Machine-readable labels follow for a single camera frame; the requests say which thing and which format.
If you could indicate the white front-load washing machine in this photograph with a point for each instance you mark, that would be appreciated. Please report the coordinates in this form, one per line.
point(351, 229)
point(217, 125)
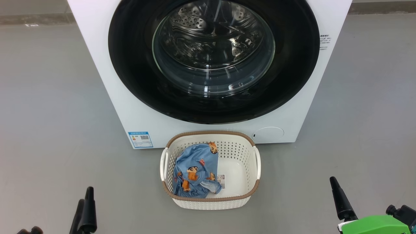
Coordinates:
point(97, 65)

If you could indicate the small white floor scrap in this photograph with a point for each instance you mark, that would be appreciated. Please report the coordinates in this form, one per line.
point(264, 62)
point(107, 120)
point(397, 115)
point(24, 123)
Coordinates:
point(31, 25)

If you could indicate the black round washing machine door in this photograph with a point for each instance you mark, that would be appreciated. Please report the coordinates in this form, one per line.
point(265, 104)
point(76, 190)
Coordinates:
point(130, 65)

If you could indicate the round white filter cover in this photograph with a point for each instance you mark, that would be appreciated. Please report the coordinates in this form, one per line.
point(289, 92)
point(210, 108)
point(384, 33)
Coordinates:
point(268, 134)

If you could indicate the stainless steel washing machine drum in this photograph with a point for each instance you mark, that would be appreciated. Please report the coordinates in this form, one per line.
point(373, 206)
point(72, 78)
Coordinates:
point(195, 26)

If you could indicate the blue energy label sticker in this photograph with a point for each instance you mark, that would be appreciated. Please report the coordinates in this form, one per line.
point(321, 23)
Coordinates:
point(140, 139)

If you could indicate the paper label in basket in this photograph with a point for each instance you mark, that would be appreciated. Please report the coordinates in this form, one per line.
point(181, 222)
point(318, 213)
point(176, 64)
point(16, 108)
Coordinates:
point(221, 181)

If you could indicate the white perforated laundry basket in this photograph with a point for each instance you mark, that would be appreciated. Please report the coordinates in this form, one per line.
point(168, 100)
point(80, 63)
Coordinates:
point(239, 162)

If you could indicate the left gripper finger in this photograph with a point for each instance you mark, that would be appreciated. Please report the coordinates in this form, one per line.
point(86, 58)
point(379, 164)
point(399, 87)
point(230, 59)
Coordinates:
point(76, 221)
point(89, 214)

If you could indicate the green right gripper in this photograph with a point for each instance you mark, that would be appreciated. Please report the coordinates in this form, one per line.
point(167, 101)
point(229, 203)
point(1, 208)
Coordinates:
point(373, 226)

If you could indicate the blue cartoon print garment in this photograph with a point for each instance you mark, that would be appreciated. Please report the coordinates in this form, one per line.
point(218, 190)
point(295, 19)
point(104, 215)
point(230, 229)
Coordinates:
point(195, 162)

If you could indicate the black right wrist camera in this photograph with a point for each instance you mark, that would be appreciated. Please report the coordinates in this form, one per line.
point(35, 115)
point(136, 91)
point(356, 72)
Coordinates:
point(406, 213)

